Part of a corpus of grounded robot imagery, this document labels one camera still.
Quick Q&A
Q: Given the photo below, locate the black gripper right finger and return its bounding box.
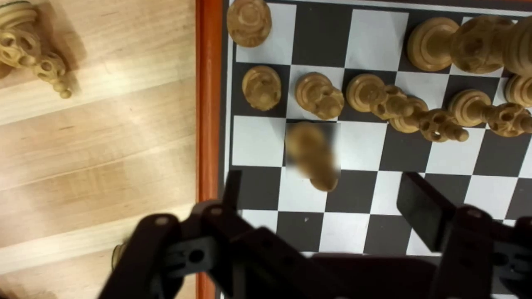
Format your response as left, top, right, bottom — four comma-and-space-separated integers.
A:
395, 171, 503, 299

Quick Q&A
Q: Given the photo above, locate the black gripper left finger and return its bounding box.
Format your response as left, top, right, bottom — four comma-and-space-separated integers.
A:
97, 168, 279, 299

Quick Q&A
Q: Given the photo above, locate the light brown chess piece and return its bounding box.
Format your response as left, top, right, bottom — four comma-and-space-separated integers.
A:
284, 120, 340, 195
447, 88, 532, 140
448, 13, 532, 78
224, 0, 274, 50
503, 73, 532, 110
292, 72, 347, 121
239, 65, 284, 113
405, 15, 461, 75
415, 107, 470, 145
343, 72, 428, 135
0, 0, 79, 100

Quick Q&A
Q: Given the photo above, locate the chess board with orange frame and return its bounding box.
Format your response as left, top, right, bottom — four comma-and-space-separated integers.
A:
194, 0, 532, 299

